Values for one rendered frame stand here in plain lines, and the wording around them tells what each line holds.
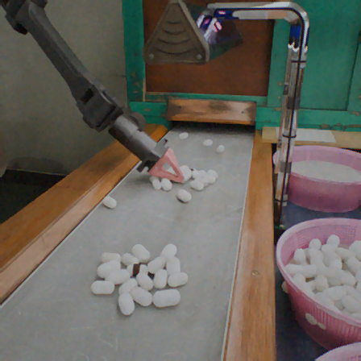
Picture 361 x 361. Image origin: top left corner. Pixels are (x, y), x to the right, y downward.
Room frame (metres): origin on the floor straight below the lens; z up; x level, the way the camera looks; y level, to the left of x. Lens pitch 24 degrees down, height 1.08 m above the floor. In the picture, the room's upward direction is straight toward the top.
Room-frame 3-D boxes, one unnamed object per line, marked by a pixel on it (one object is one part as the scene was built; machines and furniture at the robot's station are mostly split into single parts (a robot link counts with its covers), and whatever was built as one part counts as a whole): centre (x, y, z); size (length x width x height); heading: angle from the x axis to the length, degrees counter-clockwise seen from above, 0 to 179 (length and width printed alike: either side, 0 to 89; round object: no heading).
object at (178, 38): (0.74, -0.06, 1.08); 0.62 x 0.08 x 0.07; 167
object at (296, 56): (0.72, -0.14, 0.90); 0.20 x 0.19 x 0.45; 167
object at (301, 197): (0.85, -0.37, 0.72); 0.27 x 0.27 x 0.10
